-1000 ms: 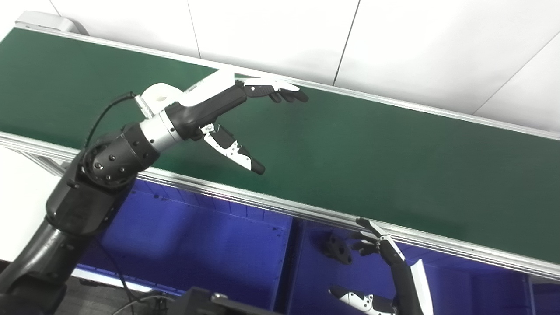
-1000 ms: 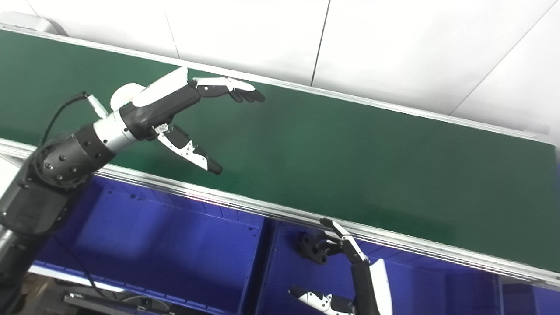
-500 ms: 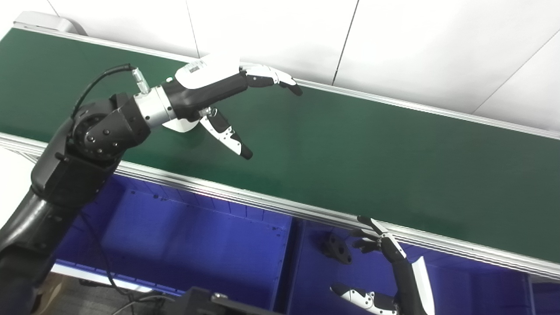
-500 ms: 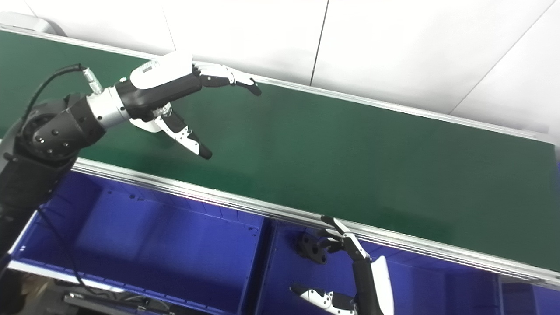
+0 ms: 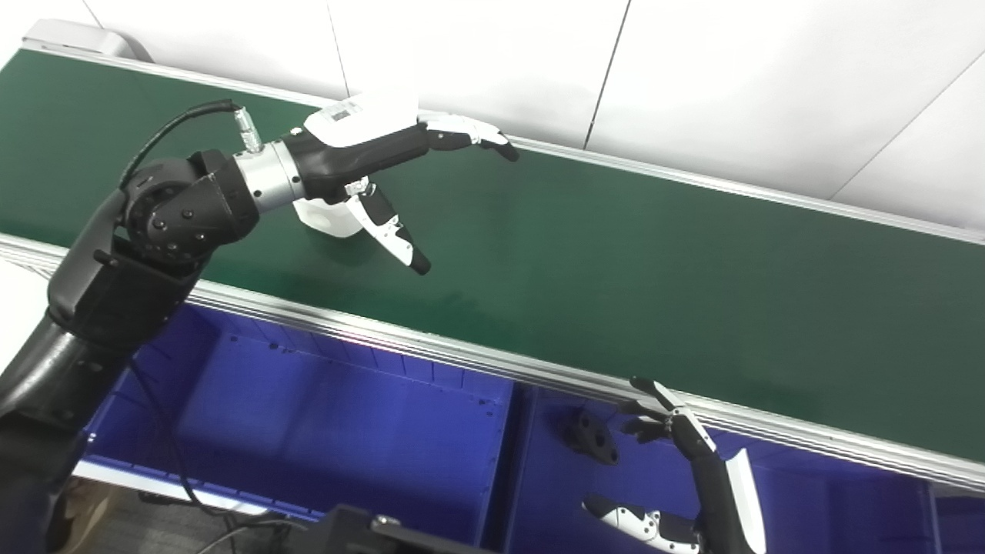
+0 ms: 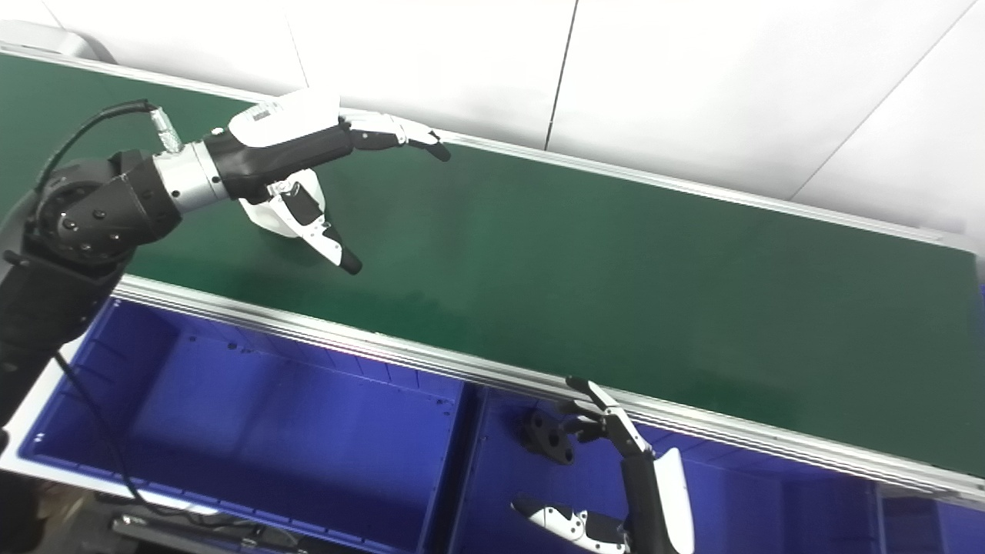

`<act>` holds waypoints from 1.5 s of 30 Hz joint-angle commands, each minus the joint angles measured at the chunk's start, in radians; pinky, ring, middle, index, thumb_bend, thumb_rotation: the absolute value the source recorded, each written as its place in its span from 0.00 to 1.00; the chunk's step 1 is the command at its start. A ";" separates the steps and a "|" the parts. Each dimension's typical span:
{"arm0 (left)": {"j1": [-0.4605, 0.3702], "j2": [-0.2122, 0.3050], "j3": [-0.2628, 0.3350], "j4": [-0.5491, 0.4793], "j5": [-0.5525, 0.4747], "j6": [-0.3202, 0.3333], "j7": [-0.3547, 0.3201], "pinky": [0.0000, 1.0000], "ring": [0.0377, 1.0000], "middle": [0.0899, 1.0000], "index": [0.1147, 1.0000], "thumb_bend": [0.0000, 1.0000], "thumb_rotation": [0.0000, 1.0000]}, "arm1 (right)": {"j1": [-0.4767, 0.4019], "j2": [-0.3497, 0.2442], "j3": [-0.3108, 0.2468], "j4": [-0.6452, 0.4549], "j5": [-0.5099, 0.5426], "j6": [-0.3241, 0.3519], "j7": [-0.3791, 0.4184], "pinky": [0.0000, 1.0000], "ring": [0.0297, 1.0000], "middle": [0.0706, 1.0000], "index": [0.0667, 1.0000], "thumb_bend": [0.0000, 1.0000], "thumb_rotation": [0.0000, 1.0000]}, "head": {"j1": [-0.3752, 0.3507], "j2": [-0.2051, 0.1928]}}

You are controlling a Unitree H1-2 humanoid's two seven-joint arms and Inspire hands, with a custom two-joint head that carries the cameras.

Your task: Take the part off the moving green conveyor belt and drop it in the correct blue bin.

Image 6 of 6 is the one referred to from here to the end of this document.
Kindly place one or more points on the blue bin with black part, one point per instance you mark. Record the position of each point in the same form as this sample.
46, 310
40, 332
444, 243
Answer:
769, 508

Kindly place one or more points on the empty blue plastic bin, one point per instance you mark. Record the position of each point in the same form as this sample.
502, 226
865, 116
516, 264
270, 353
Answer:
269, 431

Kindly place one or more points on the grey conveyor end cover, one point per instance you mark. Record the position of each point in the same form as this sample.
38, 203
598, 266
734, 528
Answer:
54, 38

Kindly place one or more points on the black robot torso part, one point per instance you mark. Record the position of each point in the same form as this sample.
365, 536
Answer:
192, 535

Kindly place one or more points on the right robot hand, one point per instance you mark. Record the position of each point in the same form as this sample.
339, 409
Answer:
654, 500

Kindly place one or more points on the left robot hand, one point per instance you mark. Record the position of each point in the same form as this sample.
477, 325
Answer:
269, 146

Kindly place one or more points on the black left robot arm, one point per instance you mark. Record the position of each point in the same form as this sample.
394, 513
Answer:
77, 223

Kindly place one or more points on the white plastic part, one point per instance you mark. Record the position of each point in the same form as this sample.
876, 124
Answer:
265, 215

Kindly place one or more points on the blue bin at conveyor end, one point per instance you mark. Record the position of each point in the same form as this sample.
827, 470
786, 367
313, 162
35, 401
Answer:
939, 531

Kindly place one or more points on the green conveyor belt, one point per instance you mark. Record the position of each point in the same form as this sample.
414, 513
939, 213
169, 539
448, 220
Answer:
577, 261
385, 350

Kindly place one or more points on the black flange part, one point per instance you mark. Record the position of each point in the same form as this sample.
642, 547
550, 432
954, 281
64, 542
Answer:
548, 438

